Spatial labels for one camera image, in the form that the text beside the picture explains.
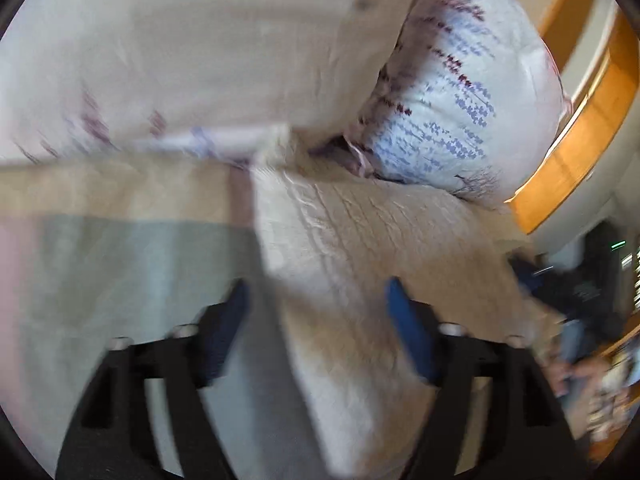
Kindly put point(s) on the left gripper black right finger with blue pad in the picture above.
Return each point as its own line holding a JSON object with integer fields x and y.
{"x": 526, "y": 435}

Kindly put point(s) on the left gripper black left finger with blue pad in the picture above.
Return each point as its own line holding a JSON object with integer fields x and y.
{"x": 110, "y": 435}

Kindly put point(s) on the beige cable-knit sweater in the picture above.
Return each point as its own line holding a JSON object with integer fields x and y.
{"x": 329, "y": 242}

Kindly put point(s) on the patterned bed sheet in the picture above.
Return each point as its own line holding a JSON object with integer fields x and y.
{"x": 70, "y": 284}

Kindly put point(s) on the right floral pillow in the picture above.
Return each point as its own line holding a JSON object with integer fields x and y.
{"x": 470, "y": 101}

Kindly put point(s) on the floral pillow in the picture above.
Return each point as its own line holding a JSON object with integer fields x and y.
{"x": 87, "y": 76}
{"x": 470, "y": 101}

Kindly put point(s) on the left floral pillow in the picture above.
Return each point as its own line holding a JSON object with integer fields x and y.
{"x": 87, "y": 76}

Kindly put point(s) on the wooden headboard frame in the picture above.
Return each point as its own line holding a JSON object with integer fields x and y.
{"x": 602, "y": 104}

